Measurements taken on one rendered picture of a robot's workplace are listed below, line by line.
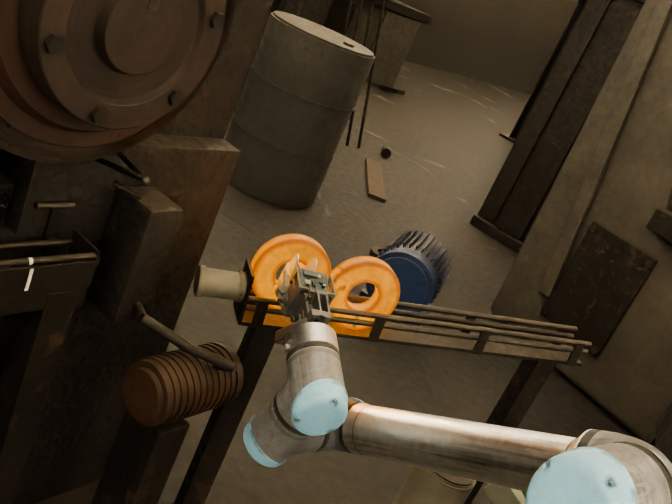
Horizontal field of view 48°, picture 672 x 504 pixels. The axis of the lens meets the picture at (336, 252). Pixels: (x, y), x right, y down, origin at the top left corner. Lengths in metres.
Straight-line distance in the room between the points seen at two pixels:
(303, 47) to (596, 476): 3.10
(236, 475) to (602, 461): 1.34
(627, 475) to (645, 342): 2.51
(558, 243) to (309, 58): 1.47
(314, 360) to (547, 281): 2.47
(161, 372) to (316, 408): 0.34
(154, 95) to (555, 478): 0.71
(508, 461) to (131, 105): 0.72
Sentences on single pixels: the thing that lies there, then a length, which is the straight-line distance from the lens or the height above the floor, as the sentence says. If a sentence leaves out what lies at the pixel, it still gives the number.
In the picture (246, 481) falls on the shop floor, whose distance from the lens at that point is 2.09.
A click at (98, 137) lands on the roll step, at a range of 1.16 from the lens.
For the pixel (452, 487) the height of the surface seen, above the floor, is 0.51.
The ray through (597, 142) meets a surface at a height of 0.99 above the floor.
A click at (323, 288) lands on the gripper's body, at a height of 0.78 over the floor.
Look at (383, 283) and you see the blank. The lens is 1.50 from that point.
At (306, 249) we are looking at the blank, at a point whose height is 0.79.
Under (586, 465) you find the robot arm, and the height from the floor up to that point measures 0.93.
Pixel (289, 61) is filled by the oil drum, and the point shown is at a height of 0.72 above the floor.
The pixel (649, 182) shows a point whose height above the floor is 0.95.
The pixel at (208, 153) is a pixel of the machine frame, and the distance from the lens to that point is 1.49.
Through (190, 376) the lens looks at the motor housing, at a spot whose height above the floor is 0.52.
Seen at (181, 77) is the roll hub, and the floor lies 1.06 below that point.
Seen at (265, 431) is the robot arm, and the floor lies 0.58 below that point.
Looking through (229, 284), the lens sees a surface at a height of 0.68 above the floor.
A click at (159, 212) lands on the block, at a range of 1.33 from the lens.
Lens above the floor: 1.31
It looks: 21 degrees down
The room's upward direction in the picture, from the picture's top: 24 degrees clockwise
